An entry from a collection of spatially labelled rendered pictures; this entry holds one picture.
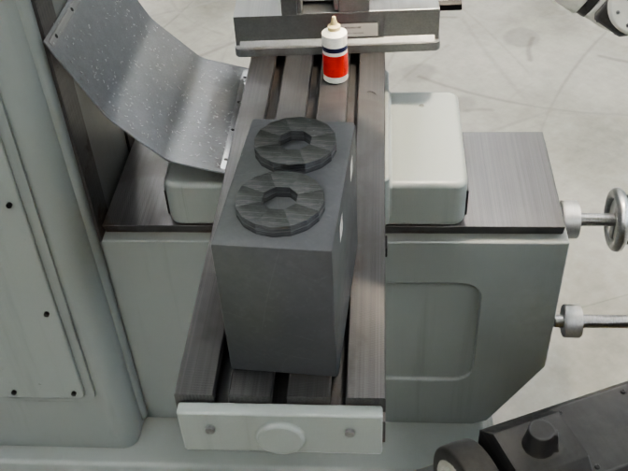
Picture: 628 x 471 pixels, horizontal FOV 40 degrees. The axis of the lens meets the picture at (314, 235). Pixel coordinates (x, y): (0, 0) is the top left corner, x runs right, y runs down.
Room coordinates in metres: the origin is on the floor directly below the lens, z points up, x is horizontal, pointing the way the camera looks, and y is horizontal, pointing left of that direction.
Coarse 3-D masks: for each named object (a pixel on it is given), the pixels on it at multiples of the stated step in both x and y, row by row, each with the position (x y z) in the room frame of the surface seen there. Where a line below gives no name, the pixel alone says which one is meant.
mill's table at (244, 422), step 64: (256, 64) 1.28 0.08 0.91; (320, 64) 1.31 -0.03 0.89; (384, 64) 1.26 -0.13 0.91; (384, 128) 1.07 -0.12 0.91; (384, 192) 0.92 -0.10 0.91; (384, 256) 0.79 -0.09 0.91; (192, 320) 0.70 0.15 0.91; (384, 320) 0.68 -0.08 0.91; (192, 384) 0.61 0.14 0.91; (256, 384) 0.60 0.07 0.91; (320, 384) 0.60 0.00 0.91; (384, 384) 0.59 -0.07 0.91; (192, 448) 0.58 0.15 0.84; (256, 448) 0.57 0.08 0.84; (320, 448) 0.56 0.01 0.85
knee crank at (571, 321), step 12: (564, 312) 1.04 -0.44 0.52; (576, 312) 1.04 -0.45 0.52; (564, 324) 1.03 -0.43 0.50; (576, 324) 1.02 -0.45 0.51; (588, 324) 1.03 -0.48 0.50; (600, 324) 1.03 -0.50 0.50; (612, 324) 1.03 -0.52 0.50; (624, 324) 1.02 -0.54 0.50; (564, 336) 1.02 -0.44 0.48; (576, 336) 1.02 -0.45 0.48
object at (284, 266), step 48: (288, 144) 0.78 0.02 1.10; (336, 144) 0.78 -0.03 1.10; (240, 192) 0.69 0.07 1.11; (288, 192) 0.69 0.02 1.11; (336, 192) 0.69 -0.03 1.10; (240, 240) 0.63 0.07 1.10; (288, 240) 0.62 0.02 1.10; (336, 240) 0.63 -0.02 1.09; (240, 288) 0.62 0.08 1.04; (288, 288) 0.61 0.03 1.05; (336, 288) 0.62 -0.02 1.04; (240, 336) 0.62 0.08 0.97; (288, 336) 0.61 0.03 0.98; (336, 336) 0.61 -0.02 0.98
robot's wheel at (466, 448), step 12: (456, 444) 0.74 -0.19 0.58; (468, 444) 0.74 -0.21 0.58; (444, 456) 0.73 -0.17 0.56; (456, 456) 0.71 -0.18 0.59; (468, 456) 0.71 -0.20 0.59; (480, 456) 0.71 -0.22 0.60; (444, 468) 0.74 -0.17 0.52; (456, 468) 0.70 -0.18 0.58; (468, 468) 0.69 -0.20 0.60; (480, 468) 0.68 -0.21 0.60; (492, 468) 0.68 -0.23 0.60
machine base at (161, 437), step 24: (144, 432) 1.08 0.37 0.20; (168, 432) 1.08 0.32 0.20; (408, 432) 1.04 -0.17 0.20; (432, 432) 1.04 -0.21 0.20; (456, 432) 1.03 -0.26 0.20; (0, 456) 1.04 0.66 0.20; (24, 456) 1.04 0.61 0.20; (48, 456) 1.04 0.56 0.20; (72, 456) 1.03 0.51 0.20; (96, 456) 1.03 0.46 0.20; (120, 456) 1.02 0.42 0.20; (144, 456) 1.02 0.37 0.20; (168, 456) 1.02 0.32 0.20; (192, 456) 1.01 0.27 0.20; (216, 456) 1.01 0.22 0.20; (240, 456) 1.01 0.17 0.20; (264, 456) 1.00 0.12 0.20; (288, 456) 1.00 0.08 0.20; (312, 456) 1.00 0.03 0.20; (336, 456) 0.99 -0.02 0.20; (360, 456) 0.99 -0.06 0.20; (384, 456) 0.99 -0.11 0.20; (408, 456) 0.98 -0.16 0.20; (432, 456) 0.98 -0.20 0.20
